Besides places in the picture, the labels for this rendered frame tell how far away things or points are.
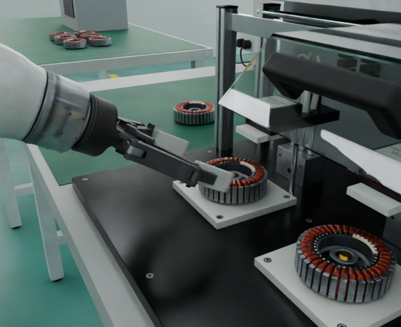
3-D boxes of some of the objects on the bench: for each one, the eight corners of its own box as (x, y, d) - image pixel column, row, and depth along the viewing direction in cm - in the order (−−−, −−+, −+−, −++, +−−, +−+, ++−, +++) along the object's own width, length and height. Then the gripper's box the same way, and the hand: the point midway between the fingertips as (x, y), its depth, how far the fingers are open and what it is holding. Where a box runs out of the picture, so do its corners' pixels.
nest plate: (217, 230, 62) (217, 222, 61) (172, 187, 74) (172, 181, 73) (296, 204, 69) (297, 198, 68) (244, 169, 80) (244, 163, 80)
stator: (211, 127, 107) (211, 113, 105) (169, 124, 109) (168, 111, 107) (218, 113, 117) (218, 100, 115) (179, 111, 119) (178, 98, 117)
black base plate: (315, 598, 27) (319, 581, 27) (72, 188, 78) (71, 177, 77) (628, 327, 48) (637, 312, 47) (276, 141, 99) (276, 132, 98)
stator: (220, 213, 64) (221, 191, 62) (187, 183, 73) (186, 163, 71) (279, 195, 69) (281, 175, 67) (241, 169, 78) (242, 150, 76)
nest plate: (340, 348, 43) (342, 339, 42) (254, 265, 55) (254, 257, 54) (434, 297, 49) (437, 289, 49) (339, 233, 61) (340, 226, 61)
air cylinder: (302, 188, 73) (305, 159, 71) (274, 172, 79) (277, 145, 77) (324, 181, 76) (328, 154, 73) (296, 166, 82) (298, 139, 79)
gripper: (46, 119, 64) (163, 157, 77) (93, 187, 44) (239, 225, 57) (65, 72, 63) (180, 120, 75) (122, 122, 43) (265, 175, 56)
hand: (200, 163), depth 65 cm, fingers open, 13 cm apart
